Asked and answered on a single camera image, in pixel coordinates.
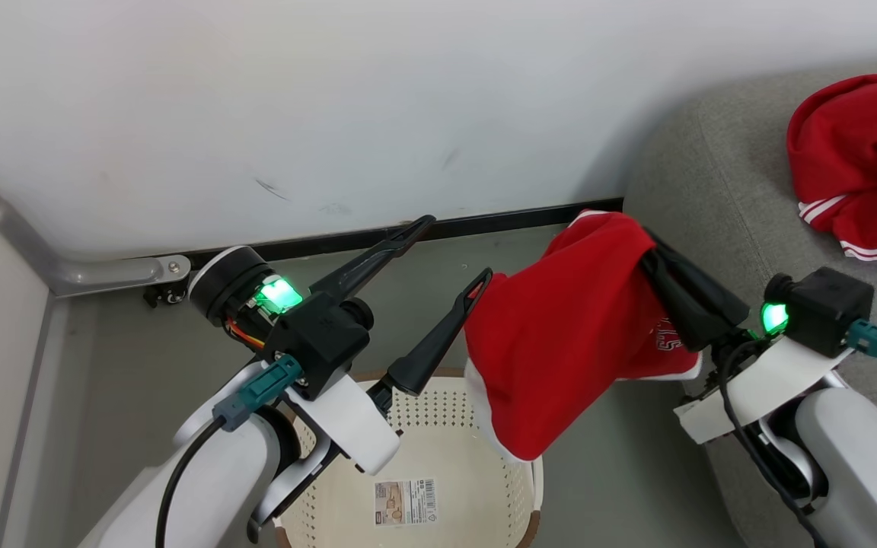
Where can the small black caster bracket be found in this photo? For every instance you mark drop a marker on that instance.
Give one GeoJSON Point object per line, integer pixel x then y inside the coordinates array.
{"type": "Point", "coordinates": [166, 294]}

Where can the red garment with white lettering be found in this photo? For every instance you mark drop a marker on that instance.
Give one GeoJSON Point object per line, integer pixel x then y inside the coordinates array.
{"type": "Point", "coordinates": [560, 335]}

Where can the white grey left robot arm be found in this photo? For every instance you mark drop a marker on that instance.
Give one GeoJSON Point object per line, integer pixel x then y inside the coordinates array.
{"type": "Point", "coordinates": [225, 487]}

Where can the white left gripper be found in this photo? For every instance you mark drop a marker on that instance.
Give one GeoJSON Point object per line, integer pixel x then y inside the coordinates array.
{"type": "Point", "coordinates": [355, 426]}

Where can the red shirt with striped hem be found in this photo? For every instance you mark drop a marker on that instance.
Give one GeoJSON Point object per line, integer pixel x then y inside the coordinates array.
{"type": "Point", "coordinates": [865, 152]}

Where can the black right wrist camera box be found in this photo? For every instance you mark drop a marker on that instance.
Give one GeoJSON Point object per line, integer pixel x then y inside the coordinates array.
{"type": "Point", "coordinates": [827, 308]}

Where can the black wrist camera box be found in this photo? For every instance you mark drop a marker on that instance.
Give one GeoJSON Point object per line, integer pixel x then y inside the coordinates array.
{"type": "Point", "coordinates": [320, 339]}
{"type": "Point", "coordinates": [827, 308]}

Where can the grey fabric sofa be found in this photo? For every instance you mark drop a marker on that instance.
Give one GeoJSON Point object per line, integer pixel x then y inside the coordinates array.
{"type": "Point", "coordinates": [712, 175]}

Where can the black baseboard strip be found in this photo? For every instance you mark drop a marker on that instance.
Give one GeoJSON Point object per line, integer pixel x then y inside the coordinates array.
{"type": "Point", "coordinates": [515, 222]}

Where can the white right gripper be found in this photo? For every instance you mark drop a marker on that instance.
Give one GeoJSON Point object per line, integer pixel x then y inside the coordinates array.
{"type": "Point", "coordinates": [773, 384]}

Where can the cream perforated laundry basket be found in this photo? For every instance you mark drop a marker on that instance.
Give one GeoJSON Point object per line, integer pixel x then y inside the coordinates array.
{"type": "Point", "coordinates": [461, 472]}

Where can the paper barcode label sticker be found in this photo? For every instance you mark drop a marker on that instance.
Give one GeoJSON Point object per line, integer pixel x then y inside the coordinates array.
{"type": "Point", "coordinates": [406, 501]}

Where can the grey metal wall rail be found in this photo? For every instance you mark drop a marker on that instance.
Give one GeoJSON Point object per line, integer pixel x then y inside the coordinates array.
{"type": "Point", "coordinates": [65, 266]}

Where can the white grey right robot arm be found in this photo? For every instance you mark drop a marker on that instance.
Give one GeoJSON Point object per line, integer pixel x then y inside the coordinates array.
{"type": "Point", "coordinates": [857, 472]}

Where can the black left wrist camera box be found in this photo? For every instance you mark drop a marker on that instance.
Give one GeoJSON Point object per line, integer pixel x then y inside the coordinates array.
{"type": "Point", "coordinates": [320, 339]}

